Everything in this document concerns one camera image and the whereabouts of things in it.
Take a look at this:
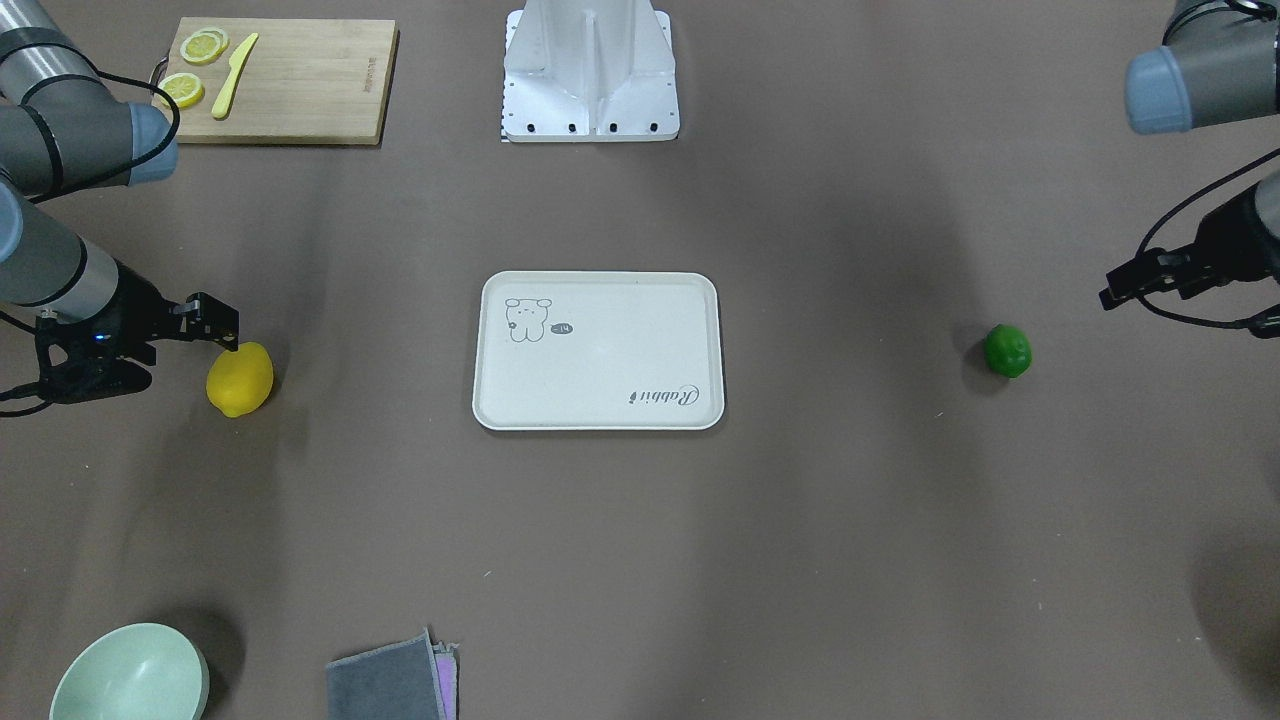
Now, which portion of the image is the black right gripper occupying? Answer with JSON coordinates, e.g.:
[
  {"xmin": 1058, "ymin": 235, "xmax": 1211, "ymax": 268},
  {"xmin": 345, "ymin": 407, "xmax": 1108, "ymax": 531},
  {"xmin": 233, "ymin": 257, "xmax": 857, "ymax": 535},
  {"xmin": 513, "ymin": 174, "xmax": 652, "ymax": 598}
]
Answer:
[{"xmin": 84, "ymin": 263, "xmax": 241, "ymax": 366}]

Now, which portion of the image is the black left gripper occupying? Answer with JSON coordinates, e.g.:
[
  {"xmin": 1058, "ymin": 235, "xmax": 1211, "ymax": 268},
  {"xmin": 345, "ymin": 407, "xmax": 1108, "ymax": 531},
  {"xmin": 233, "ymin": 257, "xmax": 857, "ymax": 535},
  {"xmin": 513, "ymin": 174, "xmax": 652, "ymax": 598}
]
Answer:
[{"xmin": 1100, "ymin": 195, "xmax": 1279, "ymax": 311}]

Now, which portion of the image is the yellow lemon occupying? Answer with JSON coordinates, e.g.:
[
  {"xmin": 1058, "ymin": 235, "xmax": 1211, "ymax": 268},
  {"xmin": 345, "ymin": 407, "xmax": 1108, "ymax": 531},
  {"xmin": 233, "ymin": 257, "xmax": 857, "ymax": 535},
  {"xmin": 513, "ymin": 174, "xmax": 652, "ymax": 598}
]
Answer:
[{"xmin": 205, "ymin": 342, "xmax": 275, "ymax": 418}]

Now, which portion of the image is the green lime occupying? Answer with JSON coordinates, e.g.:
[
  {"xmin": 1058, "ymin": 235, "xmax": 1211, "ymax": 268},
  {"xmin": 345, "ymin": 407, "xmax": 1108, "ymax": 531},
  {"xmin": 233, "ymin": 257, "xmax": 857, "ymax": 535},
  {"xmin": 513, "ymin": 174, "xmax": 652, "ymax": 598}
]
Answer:
[{"xmin": 982, "ymin": 324, "xmax": 1034, "ymax": 379}]

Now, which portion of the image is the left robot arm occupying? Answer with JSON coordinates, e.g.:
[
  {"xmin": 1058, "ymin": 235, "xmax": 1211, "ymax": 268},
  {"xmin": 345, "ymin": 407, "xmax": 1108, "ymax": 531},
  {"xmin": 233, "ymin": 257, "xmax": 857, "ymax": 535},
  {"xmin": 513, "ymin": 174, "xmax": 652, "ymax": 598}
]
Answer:
[{"xmin": 1098, "ymin": 1, "xmax": 1279, "ymax": 338}]

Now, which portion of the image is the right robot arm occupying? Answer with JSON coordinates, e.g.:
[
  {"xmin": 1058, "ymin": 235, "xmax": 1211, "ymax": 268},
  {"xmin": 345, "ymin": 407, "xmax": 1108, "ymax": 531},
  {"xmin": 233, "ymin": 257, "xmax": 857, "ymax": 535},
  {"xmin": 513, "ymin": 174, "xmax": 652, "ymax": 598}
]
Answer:
[{"xmin": 3, "ymin": 1, "xmax": 239, "ymax": 365}]

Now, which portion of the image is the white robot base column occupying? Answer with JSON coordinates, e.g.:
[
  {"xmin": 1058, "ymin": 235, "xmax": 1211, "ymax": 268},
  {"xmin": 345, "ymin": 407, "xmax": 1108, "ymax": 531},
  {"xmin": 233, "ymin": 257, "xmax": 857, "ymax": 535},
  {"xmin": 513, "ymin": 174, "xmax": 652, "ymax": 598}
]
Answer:
[{"xmin": 500, "ymin": 1, "xmax": 681, "ymax": 143}]

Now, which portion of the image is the cream rabbit tray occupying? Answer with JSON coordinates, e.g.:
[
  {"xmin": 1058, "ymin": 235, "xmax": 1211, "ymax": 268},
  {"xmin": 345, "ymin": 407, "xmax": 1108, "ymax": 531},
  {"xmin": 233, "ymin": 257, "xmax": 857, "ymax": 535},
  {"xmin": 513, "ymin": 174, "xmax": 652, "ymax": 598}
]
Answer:
[{"xmin": 472, "ymin": 272, "xmax": 726, "ymax": 432}]

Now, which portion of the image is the yellow plastic knife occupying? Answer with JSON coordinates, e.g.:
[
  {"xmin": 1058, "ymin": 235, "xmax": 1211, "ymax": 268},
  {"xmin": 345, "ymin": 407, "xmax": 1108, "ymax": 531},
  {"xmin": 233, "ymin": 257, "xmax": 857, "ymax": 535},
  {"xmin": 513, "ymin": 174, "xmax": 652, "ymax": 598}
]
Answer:
[{"xmin": 210, "ymin": 32, "xmax": 260, "ymax": 120}]

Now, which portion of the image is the lemon slice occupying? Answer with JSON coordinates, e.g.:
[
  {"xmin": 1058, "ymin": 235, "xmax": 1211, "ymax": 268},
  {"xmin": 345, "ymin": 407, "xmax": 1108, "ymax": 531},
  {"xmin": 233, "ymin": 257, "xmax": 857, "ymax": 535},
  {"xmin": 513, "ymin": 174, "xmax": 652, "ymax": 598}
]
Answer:
[
  {"xmin": 179, "ymin": 27, "xmax": 230, "ymax": 67},
  {"xmin": 157, "ymin": 72, "xmax": 206, "ymax": 109}
]

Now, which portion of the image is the wooden cutting board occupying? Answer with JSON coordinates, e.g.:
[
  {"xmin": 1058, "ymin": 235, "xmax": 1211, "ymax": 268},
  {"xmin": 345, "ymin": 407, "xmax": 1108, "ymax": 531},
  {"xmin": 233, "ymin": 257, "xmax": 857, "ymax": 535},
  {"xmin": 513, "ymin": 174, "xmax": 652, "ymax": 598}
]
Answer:
[{"xmin": 157, "ymin": 17, "xmax": 401, "ymax": 146}]

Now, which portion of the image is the mint green bowl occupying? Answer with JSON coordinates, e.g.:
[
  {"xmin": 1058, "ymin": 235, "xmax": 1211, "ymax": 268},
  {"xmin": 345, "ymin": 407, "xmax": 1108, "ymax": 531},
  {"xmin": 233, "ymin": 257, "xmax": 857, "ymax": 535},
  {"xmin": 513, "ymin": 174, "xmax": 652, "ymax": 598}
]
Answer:
[{"xmin": 47, "ymin": 623, "xmax": 211, "ymax": 719}]

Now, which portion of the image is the grey folded cloth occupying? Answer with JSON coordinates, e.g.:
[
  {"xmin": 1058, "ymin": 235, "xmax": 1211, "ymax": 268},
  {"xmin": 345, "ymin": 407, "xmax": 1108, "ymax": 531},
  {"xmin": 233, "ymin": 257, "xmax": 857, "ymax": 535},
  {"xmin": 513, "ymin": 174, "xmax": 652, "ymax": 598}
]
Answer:
[{"xmin": 325, "ymin": 630, "xmax": 460, "ymax": 719}]

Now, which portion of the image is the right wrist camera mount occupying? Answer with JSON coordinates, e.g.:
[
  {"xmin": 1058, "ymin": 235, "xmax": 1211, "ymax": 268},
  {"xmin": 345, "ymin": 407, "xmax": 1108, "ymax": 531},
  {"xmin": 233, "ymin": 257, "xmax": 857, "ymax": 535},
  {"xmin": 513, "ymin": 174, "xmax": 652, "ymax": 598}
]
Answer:
[{"xmin": 1, "ymin": 314, "xmax": 152, "ymax": 419}]

